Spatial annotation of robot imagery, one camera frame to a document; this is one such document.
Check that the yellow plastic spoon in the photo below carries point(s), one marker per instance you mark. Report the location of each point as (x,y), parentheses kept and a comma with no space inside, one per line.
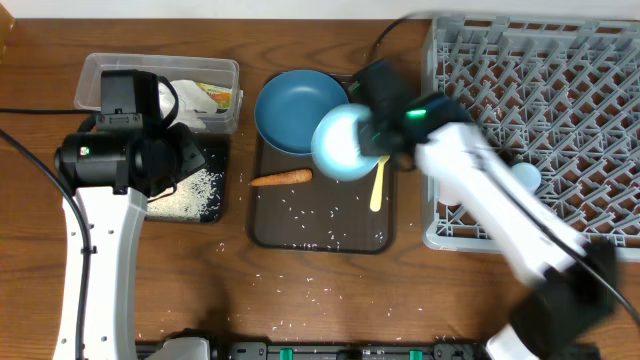
(377,190)

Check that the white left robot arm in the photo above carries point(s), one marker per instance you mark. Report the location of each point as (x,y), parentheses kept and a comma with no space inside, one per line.
(111,174)

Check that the grey dishwasher rack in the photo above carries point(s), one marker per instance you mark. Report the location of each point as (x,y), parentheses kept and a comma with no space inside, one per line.
(561,95)

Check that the orange carrot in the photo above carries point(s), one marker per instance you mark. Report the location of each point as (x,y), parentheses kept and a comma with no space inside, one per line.
(286,178)

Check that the dark brown serving tray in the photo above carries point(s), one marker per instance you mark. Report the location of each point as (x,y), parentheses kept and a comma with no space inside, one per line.
(320,215)

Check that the black waste tray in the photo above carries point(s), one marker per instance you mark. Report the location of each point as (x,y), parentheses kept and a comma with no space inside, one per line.
(199,197)

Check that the light blue cup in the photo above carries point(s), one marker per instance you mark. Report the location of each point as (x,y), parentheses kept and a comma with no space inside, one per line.
(528,175)

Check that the light blue rice bowl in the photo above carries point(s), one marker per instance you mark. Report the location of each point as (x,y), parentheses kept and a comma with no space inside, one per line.
(335,147)

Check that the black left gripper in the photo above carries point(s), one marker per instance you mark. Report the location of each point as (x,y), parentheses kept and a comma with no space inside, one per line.
(185,151)

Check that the pink plastic cup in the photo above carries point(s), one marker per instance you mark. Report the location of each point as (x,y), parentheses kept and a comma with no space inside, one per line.
(450,190)

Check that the clear plastic waste bin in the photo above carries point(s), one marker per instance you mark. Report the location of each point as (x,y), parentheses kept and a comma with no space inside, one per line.
(220,72)

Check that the colourful snack wrapper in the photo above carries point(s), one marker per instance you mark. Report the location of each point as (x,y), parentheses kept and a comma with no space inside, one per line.
(222,96)

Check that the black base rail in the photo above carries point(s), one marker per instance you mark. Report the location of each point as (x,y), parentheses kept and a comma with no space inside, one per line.
(254,350)

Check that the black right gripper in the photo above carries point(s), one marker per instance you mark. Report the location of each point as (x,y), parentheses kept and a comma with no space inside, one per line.
(370,138)

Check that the white paper napkin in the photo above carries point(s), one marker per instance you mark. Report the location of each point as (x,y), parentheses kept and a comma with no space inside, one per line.
(194,103)

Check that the dark blue bowl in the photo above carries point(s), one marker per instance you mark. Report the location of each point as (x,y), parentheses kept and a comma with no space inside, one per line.
(291,105)

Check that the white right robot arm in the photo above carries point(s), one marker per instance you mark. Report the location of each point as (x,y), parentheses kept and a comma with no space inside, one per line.
(572,280)

